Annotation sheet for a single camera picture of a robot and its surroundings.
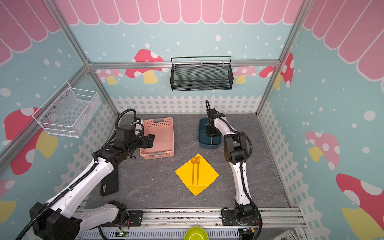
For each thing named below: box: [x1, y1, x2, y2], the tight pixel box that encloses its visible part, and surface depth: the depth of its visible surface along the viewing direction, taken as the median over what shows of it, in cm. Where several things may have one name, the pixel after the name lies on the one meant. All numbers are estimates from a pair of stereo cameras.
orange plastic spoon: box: [190, 156, 197, 186], surface depth 96 cm
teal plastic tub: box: [198, 117, 222, 149], surface depth 105 cm
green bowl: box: [183, 226, 209, 240], surface depth 70 cm
